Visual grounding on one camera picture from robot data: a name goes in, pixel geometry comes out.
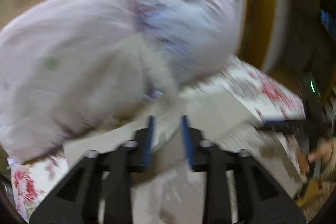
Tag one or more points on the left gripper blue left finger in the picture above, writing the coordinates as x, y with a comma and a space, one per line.
99, 176

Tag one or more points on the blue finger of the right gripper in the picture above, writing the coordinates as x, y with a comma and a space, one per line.
297, 127

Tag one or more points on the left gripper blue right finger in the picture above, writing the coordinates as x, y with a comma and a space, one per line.
260, 198

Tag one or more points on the beige cable-knit sweater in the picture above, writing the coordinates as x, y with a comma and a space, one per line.
208, 156

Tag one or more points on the person's right hand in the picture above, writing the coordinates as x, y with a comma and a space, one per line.
325, 153

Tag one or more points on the white floral bed sheet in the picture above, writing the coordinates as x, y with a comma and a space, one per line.
225, 107

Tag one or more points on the wooden framed door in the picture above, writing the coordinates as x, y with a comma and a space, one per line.
260, 8

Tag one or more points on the pink floral left pillow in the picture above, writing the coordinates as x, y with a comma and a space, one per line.
67, 66

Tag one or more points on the pink blue floral right pillow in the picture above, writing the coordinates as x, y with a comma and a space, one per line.
196, 36

